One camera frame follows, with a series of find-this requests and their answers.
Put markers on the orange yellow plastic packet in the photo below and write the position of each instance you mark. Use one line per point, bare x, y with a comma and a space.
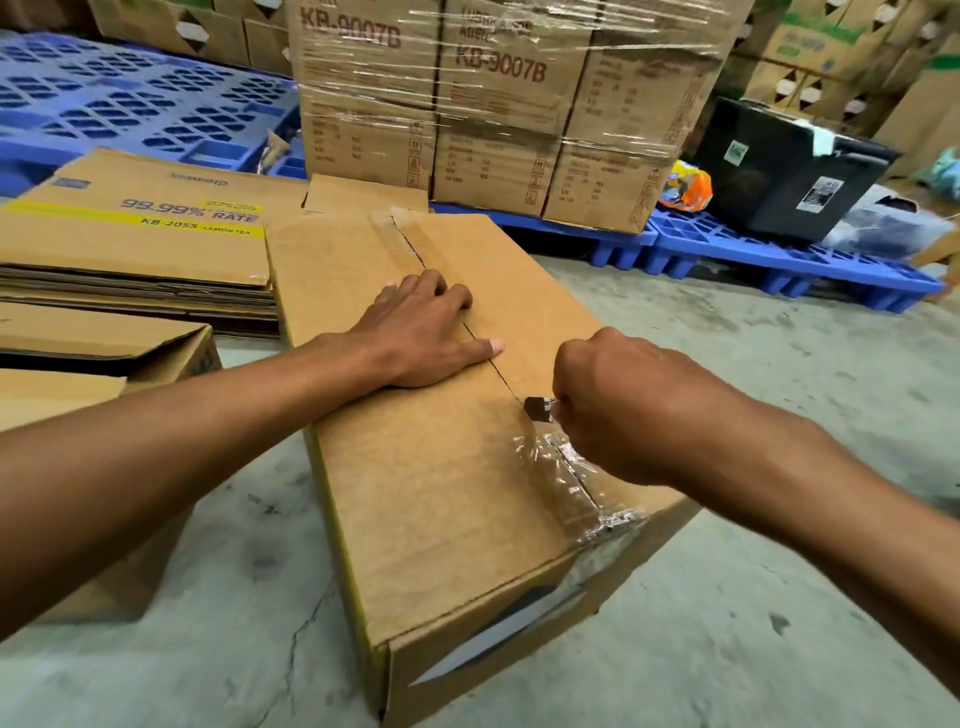
686, 187

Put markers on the black plastic crate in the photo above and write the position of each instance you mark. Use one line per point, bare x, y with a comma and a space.
780, 165

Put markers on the person's right fingers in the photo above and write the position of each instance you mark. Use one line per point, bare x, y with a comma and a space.
570, 390

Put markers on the row of plain cardboard boxes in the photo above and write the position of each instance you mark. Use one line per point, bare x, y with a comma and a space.
187, 26

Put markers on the stack of flattened cardboard cartons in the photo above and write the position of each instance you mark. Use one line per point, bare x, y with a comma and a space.
135, 240

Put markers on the blue plastic pallet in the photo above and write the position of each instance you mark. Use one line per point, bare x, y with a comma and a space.
225, 154
787, 262
135, 97
600, 244

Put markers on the open brown cardboard box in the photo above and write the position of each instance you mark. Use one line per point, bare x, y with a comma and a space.
105, 341

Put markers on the person's left forearm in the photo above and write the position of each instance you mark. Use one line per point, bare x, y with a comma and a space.
165, 450

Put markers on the teal plastic bag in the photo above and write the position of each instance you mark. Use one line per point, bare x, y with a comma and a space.
946, 169

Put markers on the person's right forearm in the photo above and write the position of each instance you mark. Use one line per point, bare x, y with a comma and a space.
840, 487

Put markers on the small metal blade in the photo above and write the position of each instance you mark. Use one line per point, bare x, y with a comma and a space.
537, 409

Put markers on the pile of green-print cardboard boxes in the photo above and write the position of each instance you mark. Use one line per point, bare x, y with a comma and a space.
840, 60

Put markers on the shrink-wrapped stack of cardboard boxes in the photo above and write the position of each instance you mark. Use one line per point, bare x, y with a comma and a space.
495, 112

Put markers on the person's right hand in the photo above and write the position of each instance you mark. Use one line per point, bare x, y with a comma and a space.
637, 409

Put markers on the person's left middle finger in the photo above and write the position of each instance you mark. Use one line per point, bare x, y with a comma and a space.
429, 280

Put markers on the taped brown cardboard box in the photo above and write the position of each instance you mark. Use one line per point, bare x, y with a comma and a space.
450, 480

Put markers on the person's left thumb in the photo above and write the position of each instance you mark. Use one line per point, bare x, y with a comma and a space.
476, 352

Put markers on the clear plastic bag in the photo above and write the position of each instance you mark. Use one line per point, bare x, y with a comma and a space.
877, 221

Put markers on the person's left hand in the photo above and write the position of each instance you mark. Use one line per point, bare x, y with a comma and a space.
409, 341

